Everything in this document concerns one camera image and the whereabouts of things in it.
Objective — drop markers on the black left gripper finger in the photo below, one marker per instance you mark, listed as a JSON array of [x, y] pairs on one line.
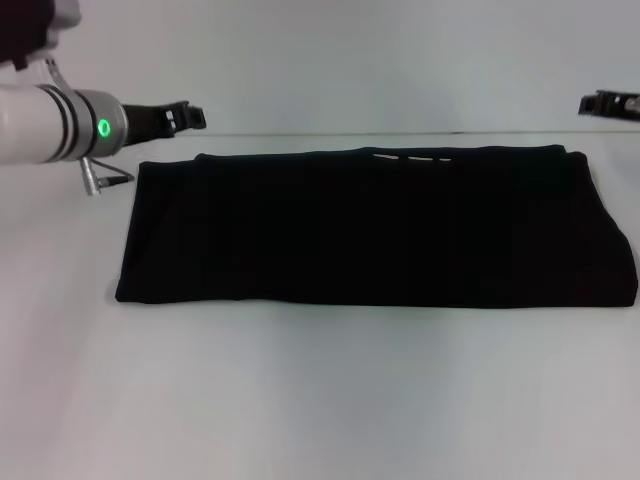
[[192, 116]]

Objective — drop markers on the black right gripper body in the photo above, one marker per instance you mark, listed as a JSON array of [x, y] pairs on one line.
[[620, 106]]

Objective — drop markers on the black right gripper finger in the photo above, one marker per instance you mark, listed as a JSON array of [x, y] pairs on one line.
[[589, 105]]

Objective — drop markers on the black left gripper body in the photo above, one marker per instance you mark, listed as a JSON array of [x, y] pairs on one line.
[[147, 120]]

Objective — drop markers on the black shirt with white print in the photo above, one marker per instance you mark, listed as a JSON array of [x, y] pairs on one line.
[[375, 230]]

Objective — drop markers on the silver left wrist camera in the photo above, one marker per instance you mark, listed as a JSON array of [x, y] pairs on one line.
[[30, 30]]

